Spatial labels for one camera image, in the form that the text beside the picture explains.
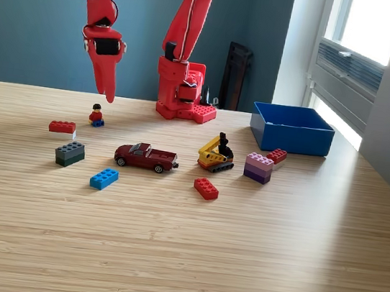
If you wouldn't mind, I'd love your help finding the pink and purple brick stack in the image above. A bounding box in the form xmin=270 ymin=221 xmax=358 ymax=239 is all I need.
xmin=242 ymin=150 xmax=276 ymax=186

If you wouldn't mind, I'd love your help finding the black table clamp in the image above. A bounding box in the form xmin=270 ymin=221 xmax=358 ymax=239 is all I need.
xmin=199 ymin=85 xmax=223 ymax=109

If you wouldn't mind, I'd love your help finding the light blue brick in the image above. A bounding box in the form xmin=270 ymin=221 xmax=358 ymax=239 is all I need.
xmin=88 ymin=165 xmax=120 ymax=193

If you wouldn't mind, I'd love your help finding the small red on white bricks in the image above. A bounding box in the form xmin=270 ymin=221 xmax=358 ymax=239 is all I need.
xmin=264 ymin=147 xmax=289 ymax=173

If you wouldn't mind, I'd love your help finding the grey on dark green bricks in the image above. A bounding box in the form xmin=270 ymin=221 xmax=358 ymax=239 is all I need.
xmin=52 ymin=138 xmax=88 ymax=170

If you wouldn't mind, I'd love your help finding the red on white brick stack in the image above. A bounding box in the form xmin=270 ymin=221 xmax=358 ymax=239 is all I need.
xmin=46 ymin=119 xmax=78 ymax=143

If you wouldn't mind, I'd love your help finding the dark red toy pickup truck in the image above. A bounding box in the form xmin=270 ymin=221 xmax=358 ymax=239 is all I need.
xmin=112 ymin=138 xmax=182 ymax=177

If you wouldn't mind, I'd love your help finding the grey pleated window blind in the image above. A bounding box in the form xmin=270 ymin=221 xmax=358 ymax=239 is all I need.
xmin=309 ymin=38 xmax=390 ymax=106

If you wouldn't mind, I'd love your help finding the small yellow toy digger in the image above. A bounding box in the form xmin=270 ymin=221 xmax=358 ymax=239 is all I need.
xmin=195 ymin=129 xmax=239 ymax=177

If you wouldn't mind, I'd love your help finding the toy figure red shirt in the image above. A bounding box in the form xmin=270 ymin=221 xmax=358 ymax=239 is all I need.
xmin=86 ymin=102 xmax=108 ymax=129

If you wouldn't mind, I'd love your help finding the white window frame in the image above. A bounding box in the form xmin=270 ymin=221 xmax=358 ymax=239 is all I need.
xmin=299 ymin=0 xmax=390 ymax=140

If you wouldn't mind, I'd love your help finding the black folding rack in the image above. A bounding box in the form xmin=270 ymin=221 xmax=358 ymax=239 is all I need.
xmin=217 ymin=40 xmax=256 ymax=113

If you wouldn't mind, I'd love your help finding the blue plastic bin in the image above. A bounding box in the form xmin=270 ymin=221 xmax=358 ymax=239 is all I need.
xmin=246 ymin=100 xmax=338 ymax=161

